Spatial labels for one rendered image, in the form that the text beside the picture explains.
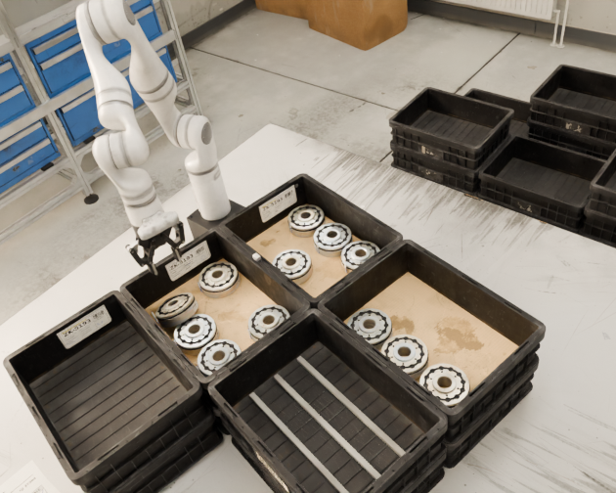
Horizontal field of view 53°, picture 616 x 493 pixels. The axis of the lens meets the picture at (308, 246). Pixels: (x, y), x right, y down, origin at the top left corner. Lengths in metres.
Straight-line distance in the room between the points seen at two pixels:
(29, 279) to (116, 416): 1.86
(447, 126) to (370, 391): 1.54
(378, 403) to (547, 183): 1.46
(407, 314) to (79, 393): 0.78
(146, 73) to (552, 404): 1.19
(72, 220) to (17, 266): 0.37
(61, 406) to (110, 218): 1.94
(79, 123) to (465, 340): 2.46
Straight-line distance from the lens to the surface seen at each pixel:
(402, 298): 1.53
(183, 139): 1.71
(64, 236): 3.41
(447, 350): 1.43
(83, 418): 1.52
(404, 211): 1.94
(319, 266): 1.62
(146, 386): 1.50
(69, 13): 3.26
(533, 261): 1.81
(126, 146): 1.26
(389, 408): 1.35
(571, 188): 2.58
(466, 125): 2.69
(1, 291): 3.29
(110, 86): 1.33
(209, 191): 1.81
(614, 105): 2.87
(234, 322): 1.54
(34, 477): 1.66
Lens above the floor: 1.99
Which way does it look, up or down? 44 degrees down
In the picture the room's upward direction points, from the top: 11 degrees counter-clockwise
